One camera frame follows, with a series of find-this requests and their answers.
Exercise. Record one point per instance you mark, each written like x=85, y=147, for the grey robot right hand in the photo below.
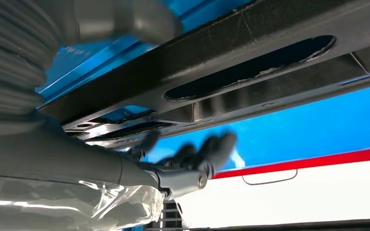
x=60, y=165

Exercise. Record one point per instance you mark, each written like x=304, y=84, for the blue metal shelf rack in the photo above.
x=300, y=127

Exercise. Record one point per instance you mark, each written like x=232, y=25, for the grey slatted crate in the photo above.
x=169, y=216

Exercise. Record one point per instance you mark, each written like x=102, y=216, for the white car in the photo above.
x=300, y=197

